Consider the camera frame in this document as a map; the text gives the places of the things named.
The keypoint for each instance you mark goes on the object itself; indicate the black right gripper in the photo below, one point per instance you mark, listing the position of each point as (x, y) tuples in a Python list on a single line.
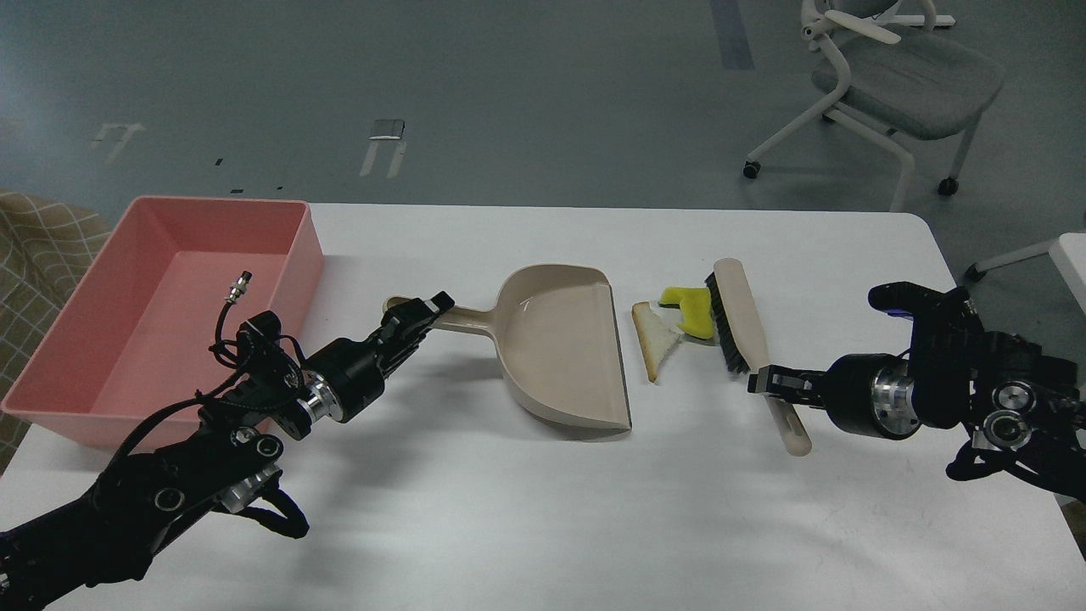
[(863, 393)]

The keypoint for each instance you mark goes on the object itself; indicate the yellow sponge piece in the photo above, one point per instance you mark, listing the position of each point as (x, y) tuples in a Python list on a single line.
[(695, 307)]

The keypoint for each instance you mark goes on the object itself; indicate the white bread slice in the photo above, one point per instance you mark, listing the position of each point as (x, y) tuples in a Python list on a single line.
[(657, 339)]

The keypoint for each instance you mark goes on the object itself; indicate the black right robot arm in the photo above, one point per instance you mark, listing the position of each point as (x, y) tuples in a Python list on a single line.
[(1021, 409)]

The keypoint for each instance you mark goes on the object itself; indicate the beige checkered cloth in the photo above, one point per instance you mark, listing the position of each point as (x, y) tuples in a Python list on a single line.
[(46, 249)]

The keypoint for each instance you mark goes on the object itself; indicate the pink plastic bin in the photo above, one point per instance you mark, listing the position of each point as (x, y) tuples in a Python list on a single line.
[(135, 335)]

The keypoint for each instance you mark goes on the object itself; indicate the grey white office chair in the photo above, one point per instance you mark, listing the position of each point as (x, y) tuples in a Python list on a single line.
[(878, 80)]

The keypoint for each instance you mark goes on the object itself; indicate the beige hand brush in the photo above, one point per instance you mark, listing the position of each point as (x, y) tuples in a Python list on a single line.
[(740, 334)]

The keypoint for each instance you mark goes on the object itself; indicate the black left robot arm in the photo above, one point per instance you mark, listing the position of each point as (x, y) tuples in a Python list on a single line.
[(206, 455)]

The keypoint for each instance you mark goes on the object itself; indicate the beige plastic dustpan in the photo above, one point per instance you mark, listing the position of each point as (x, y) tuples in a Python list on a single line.
[(555, 334)]

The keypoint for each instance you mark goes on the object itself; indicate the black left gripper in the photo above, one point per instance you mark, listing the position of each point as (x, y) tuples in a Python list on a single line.
[(355, 371)]

